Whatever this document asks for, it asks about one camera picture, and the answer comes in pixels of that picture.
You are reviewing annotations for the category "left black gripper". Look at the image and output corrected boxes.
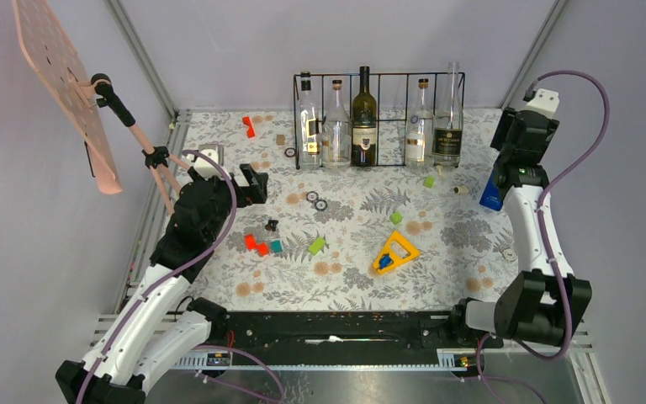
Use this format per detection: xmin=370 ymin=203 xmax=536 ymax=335
xmin=190 ymin=163 xmax=267 ymax=242

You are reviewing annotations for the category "blue glass bottle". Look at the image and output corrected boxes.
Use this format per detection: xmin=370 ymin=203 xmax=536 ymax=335
xmin=479 ymin=167 xmax=506 ymax=212

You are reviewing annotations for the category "clear bottle black label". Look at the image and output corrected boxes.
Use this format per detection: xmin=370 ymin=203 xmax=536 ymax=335
xmin=432 ymin=61 xmax=463 ymax=167

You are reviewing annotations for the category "clear bottle gold band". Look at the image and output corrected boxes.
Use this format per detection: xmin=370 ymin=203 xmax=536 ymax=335
xmin=405 ymin=77 xmax=433 ymax=167

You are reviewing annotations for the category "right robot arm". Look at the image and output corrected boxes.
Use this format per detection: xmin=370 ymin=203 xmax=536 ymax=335
xmin=447 ymin=108 xmax=592 ymax=353

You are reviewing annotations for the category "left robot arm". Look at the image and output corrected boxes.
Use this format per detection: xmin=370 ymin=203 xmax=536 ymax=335
xmin=56 ymin=164 xmax=269 ymax=403

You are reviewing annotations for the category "clear bottle black cap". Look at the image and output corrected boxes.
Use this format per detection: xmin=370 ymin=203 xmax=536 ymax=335
xmin=299 ymin=71 xmax=321 ymax=169

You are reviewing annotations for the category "clear bottle cork stopper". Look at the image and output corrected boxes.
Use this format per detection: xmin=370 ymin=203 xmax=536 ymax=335
xmin=323 ymin=79 xmax=352 ymax=167

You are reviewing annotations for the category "green cube near rack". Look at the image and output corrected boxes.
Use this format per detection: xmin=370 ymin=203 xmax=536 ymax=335
xmin=423 ymin=176 xmax=435 ymax=189

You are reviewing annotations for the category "dark green wine bottle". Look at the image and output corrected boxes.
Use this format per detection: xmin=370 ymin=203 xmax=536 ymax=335
xmin=351 ymin=66 xmax=378 ymax=167

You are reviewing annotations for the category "small black knob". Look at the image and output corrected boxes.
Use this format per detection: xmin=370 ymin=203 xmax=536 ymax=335
xmin=265 ymin=220 xmax=278 ymax=231

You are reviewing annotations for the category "red block pair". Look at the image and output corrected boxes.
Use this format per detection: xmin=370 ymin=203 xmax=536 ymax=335
xmin=244 ymin=234 xmax=270 ymax=257

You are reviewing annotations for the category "poker chip ten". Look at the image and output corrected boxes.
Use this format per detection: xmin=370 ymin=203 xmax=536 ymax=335
xmin=306 ymin=191 xmax=319 ymax=203

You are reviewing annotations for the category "teal block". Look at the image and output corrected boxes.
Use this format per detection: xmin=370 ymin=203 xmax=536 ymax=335
xmin=270 ymin=240 xmax=283 ymax=253

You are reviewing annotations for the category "poker chip fifty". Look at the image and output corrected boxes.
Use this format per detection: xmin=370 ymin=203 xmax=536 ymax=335
xmin=314 ymin=199 xmax=328 ymax=211

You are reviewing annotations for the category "red block far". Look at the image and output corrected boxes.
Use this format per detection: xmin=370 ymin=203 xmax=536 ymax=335
xmin=242 ymin=116 xmax=256 ymax=138

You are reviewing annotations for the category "long green block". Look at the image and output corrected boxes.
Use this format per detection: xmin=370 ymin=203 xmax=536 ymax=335
xmin=308 ymin=237 xmax=327 ymax=256

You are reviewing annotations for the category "floral table mat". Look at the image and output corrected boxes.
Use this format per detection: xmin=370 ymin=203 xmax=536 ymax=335
xmin=184 ymin=109 xmax=518 ymax=311

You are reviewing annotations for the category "green cube centre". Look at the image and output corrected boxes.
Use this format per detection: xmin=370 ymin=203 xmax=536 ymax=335
xmin=389 ymin=211 xmax=403 ymax=225

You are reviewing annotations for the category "pink tripod stand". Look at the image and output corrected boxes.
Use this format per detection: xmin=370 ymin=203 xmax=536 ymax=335
xmin=90 ymin=73 xmax=190 ymax=215

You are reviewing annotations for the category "pink pegboard panel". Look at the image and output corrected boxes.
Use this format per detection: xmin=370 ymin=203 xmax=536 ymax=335
xmin=12 ymin=0 xmax=122 ymax=194

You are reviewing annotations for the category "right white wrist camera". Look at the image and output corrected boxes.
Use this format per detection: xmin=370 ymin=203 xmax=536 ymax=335
xmin=522 ymin=88 xmax=559 ymax=119

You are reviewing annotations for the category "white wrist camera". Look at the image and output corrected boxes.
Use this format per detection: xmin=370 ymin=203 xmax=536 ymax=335
xmin=188 ymin=143 xmax=226 ymax=178
xmin=522 ymin=88 xmax=559 ymax=119

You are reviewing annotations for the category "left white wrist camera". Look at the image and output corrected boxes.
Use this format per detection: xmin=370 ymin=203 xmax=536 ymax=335
xmin=188 ymin=143 xmax=226 ymax=178

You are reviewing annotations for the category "black wire wine rack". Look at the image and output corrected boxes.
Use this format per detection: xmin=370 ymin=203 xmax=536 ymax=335
xmin=291 ymin=72 xmax=448 ymax=170

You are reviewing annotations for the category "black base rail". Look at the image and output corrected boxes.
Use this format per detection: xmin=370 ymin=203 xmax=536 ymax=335
xmin=205 ymin=311 xmax=484 ymax=369

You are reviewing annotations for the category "yellow triangle frame toy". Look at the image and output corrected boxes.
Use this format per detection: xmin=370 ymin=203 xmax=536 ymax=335
xmin=373 ymin=231 xmax=421 ymax=274

